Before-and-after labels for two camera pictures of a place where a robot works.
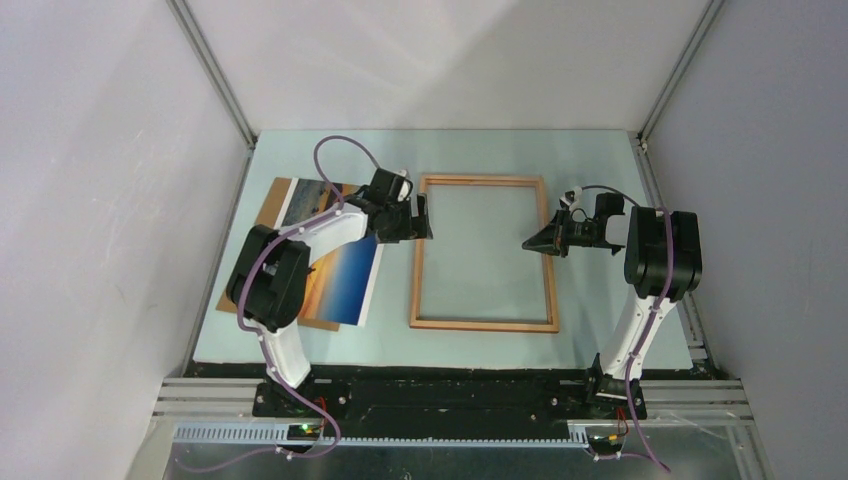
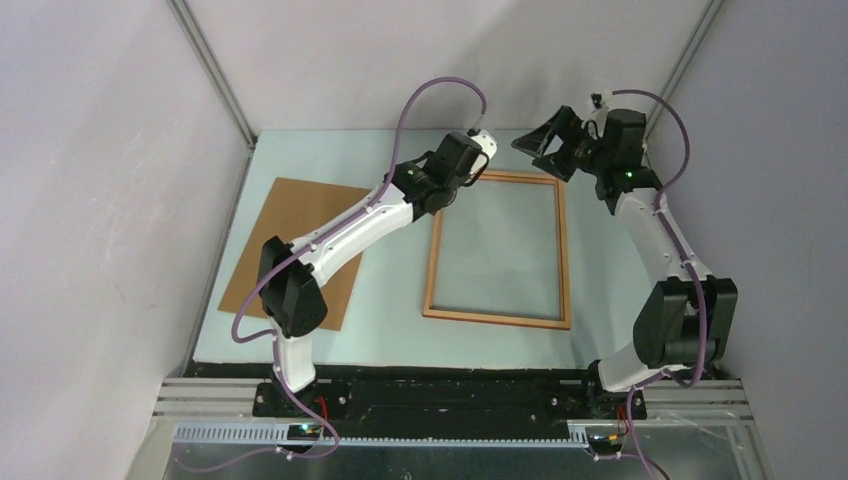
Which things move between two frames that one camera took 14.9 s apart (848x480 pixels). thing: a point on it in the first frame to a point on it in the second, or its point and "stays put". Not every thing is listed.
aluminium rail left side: [232, 104] stays put
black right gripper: [552, 239] to [562, 124]
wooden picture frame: [542, 325] to [565, 321]
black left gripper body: [397, 227] to [452, 190]
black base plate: [410, 407] stays put
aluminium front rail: [661, 400] stays put
